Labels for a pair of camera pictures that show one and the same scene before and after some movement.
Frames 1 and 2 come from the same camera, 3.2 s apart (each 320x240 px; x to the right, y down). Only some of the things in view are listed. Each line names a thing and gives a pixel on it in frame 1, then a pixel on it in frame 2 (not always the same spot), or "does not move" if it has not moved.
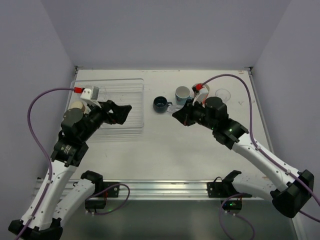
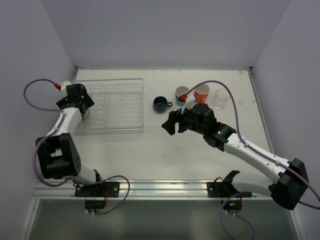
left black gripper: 110,111 to 84,110
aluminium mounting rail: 162,189 does not move
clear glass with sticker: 224,94 does not move
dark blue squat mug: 160,104 does not move
